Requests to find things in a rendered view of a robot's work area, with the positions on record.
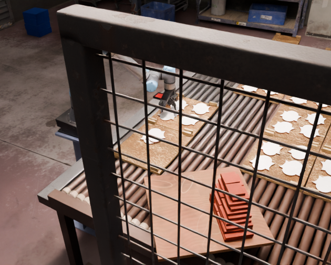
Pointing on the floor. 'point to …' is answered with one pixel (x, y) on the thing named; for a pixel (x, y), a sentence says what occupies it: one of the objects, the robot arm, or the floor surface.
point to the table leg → (70, 239)
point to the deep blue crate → (158, 11)
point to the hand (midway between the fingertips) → (168, 114)
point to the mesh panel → (135, 41)
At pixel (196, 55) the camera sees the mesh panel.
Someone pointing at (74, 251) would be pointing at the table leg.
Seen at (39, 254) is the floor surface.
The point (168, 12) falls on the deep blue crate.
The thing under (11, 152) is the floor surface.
